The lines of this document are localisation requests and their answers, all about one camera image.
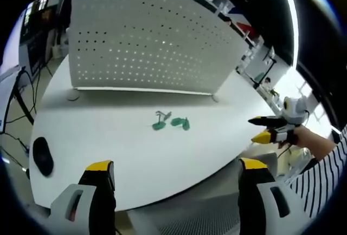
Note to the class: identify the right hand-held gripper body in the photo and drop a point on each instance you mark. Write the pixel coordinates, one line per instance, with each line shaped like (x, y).
(294, 107)

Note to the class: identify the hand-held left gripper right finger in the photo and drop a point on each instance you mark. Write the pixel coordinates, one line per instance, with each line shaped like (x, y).
(273, 199)

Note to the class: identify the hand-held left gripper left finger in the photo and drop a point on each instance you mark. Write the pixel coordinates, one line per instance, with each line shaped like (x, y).
(71, 197)

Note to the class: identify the white perforated mounting plate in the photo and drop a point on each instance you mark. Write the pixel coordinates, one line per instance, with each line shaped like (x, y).
(151, 40)

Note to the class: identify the person's right hand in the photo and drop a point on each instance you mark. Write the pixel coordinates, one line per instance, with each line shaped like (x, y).
(286, 143)

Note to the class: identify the black computer mouse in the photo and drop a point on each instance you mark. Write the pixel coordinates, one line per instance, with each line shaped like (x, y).
(42, 157)

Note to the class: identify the person's striped sleeve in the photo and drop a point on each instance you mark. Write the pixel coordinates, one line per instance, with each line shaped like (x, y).
(321, 181)

